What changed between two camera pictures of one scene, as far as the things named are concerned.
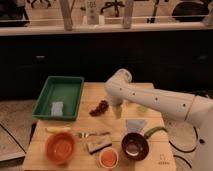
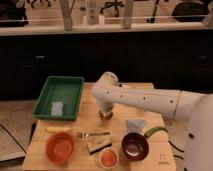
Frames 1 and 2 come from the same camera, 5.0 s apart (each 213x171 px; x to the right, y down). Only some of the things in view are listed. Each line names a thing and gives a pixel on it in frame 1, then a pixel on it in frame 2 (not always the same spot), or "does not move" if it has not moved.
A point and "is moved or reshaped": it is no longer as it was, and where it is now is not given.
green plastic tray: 59,98 does not move
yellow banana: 58,128 does not move
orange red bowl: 60,147 does not move
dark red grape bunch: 101,109 is moved or reshaped
